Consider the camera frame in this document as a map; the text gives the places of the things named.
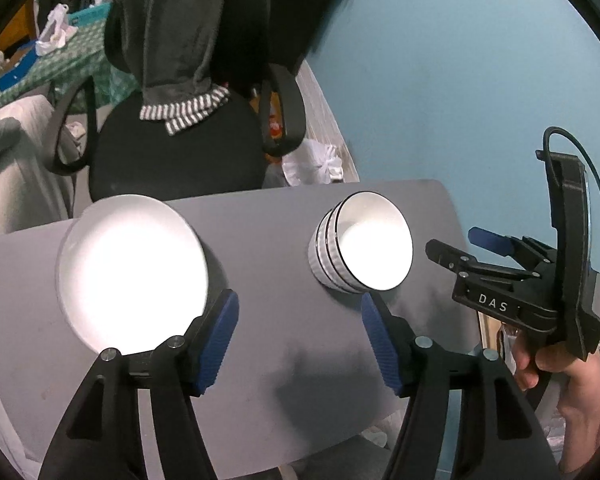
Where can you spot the white plate with black rim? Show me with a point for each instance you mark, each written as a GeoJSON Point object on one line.
{"type": "Point", "coordinates": [130, 270]}
{"type": "Point", "coordinates": [58, 285]}

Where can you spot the black office chair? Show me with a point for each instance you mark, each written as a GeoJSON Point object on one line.
{"type": "Point", "coordinates": [180, 160]}

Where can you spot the blue box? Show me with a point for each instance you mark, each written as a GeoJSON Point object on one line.
{"type": "Point", "coordinates": [15, 70]}

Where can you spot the white plastic bag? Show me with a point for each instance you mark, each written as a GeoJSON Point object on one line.
{"type": "Point", "coordinates": [55, 30]}
{"type": "Point", "coordinates": [312, 165]}

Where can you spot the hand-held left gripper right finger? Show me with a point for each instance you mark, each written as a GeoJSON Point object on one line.
{"type": "Point", "coordinates": [382, 345]}

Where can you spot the white bowl with black rim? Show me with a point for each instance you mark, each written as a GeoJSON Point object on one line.
{"type": "Point", "coordinates": [375, 245]}
{"type": "Point", "coordinates": [324, 252]}
{"type": "Point", "coordinates": [312, 262]}

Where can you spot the green checkered tablecloth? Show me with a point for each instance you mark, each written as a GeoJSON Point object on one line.
{"type": "Point", "coordinates": [80, 60]}

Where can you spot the person's right hand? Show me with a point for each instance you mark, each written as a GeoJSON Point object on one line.
{"type": "Point", "coordinates": [580, 380]}

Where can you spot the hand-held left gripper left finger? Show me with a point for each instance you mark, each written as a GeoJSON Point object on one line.
{"type": "Point", "coordinates": [217, 345]}

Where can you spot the grey hoodie with striped hem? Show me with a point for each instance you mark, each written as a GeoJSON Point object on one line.
{"type": "Point", "coordinates": [180, 35]}

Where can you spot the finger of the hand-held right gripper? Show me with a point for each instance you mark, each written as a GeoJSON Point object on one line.
{"type": "Point", "coordinates": [450, 255]}
{"type": "Point", "coordinates": [490, 240]}

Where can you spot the person's right forearm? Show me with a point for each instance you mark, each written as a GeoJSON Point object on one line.
{"type": "Point", "coordinates": [582, 435]}

